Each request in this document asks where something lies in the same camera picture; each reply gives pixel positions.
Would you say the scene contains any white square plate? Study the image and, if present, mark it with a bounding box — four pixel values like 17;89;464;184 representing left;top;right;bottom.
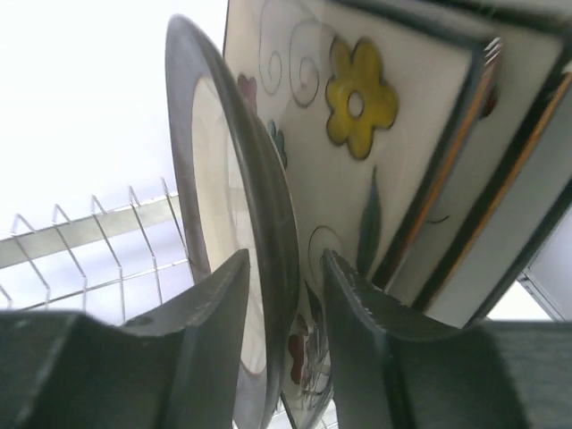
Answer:
424;65;571;327

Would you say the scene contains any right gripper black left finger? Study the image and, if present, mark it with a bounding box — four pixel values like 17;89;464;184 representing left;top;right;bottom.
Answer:
1;249;250;428

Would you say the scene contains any stainless steel dish rack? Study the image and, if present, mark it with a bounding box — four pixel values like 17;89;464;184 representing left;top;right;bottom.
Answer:
1;181;194;324

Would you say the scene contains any colourful flower plate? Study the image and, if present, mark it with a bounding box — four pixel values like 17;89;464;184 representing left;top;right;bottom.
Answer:
385;23;566;307
223;1;501;428

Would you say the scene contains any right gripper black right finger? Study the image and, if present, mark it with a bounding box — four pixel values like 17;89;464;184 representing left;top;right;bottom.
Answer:
323;250;571;428

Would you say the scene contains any round silver-rimmed plate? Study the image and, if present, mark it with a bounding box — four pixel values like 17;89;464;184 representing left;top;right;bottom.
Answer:
164;14;300;428

